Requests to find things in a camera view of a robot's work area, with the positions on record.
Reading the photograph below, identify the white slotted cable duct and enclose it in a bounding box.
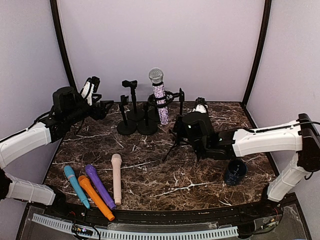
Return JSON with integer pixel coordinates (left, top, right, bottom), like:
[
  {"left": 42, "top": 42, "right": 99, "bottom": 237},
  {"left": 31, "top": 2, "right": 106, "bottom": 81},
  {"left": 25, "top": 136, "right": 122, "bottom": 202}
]
[{"left": 31, "top": 213, "right": 240, "bottom": 240}]

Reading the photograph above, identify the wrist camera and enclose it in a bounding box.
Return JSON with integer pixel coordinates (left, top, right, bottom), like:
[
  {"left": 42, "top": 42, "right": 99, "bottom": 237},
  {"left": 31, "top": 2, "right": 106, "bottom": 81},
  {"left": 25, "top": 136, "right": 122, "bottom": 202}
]
[
  {"left": 80, "top": 76, "right": 100, "bottom": 106},
  {"left": 192, "top": 97, "right": 208, "bottom": 114}
]

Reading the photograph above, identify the black stand of blue microphone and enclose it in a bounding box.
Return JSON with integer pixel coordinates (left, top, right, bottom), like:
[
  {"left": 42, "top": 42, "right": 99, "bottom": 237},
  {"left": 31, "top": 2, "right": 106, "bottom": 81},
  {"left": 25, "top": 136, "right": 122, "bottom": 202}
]
[{"left": 121, "top": 80, "right": 144, "bottom": 122}]

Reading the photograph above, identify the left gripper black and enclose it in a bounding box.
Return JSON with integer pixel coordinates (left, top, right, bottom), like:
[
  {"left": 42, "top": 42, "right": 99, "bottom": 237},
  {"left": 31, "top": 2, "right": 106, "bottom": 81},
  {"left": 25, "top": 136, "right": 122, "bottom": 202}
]
[{"left": 65, "top": 93, "right": 114, "bottom": 126}]

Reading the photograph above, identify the purple microphone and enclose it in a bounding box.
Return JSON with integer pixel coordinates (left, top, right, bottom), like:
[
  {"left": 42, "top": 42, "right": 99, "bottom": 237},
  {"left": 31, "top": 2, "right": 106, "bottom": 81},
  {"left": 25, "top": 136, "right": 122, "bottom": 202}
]
[{"left": 85, "top": 164, "right": 116, "bottom": 210}]

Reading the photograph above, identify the black stand of purple microphone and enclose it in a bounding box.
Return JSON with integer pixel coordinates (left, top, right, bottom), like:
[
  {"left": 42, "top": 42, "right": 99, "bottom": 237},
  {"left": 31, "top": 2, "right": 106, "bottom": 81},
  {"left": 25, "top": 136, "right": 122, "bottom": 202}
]
[{"left": 137, "top": 102, "right": 158, "bottom": 136}]

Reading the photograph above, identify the dark blue mug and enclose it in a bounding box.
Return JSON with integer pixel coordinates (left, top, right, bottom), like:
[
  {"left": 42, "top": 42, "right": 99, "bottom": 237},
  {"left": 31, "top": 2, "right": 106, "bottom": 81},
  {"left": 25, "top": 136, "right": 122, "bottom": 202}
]
[{"left": 223, "top": 159, "right": 248, "bottom": 186}]

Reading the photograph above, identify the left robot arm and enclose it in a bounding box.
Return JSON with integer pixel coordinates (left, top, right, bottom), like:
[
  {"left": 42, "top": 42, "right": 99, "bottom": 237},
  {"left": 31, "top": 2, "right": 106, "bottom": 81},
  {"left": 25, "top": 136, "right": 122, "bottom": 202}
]
[{"left": 0, "top": 83, "right": 114, "bottom": 218}]

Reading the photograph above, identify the small circuit board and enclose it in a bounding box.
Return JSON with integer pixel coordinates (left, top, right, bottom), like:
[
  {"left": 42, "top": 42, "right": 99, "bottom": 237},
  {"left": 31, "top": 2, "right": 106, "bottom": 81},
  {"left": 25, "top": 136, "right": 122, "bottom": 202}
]
[{"left": 71, "top": 225, "right": 93, "bottom": 238}]

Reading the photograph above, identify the black stand of pink microphone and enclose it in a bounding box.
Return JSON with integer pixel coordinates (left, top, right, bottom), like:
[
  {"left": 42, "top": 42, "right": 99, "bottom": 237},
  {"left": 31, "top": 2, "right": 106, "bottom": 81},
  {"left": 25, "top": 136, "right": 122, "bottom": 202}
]
[{"left": 116, "top": 95, "right": 137, "bottom": 136}]

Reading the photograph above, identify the black stand of orange microphone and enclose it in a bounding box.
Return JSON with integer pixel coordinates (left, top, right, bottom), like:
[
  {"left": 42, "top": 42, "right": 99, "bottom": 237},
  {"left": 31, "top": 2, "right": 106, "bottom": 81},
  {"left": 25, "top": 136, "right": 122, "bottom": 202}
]
[{"left": 148, "top": 107, "right": 160, "bottom": 123}]

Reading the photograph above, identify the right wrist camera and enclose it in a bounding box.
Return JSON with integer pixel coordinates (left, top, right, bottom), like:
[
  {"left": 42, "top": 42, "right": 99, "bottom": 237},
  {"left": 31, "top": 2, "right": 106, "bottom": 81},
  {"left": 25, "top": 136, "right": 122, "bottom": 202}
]
[{"left": 192, "top": 97, "right": 208, "bottom": 114}]

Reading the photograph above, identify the blue microphone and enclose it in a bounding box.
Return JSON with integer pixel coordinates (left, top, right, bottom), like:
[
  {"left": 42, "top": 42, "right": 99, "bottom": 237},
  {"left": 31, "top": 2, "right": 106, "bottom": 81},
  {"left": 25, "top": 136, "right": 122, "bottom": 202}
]
[{"left": 63, "top": 165, "right": 91, "bottom": 209}]

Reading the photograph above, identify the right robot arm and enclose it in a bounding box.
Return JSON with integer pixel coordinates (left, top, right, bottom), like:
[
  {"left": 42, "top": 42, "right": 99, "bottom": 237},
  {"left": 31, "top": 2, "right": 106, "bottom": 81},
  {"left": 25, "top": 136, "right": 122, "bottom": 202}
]
[{"left": 172, "top": 111, "right": 320, "bottom": 217}]

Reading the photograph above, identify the pink microphone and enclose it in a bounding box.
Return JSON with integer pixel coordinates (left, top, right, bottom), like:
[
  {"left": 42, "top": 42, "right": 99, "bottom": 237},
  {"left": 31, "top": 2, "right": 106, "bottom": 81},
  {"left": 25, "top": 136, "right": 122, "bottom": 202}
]
[{"left": 111, "top": 153, "right": 122, "bottom": 205}]

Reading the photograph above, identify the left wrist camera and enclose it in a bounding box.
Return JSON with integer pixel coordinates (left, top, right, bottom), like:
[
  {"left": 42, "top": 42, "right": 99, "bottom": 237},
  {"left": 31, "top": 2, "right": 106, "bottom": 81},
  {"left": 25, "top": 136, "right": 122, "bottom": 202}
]
[{"left": 80, "top": 76, "right": 100, "bottom": 106}]

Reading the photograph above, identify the orange microphone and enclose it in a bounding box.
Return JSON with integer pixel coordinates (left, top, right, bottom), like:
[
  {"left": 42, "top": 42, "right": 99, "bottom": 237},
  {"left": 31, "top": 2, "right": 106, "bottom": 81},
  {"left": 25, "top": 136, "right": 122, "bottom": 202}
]
[{"left": 78, "top": 175, "right": 115, "bottom": 221}]

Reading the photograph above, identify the silver glitter microphone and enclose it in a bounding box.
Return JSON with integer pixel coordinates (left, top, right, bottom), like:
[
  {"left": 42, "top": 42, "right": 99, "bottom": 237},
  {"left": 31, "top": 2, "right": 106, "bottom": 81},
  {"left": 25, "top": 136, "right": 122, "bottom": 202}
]
[{"left": 148, "top": 67, "right": 169, "bottom": 125}]

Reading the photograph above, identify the black tripod shock-mount stand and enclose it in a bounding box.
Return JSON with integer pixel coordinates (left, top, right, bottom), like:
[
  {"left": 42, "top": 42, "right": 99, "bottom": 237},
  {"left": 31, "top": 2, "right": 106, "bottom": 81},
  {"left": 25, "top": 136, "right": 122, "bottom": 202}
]
[{"left": 147, "top": 88, "right": 191, "bottom": 162}]

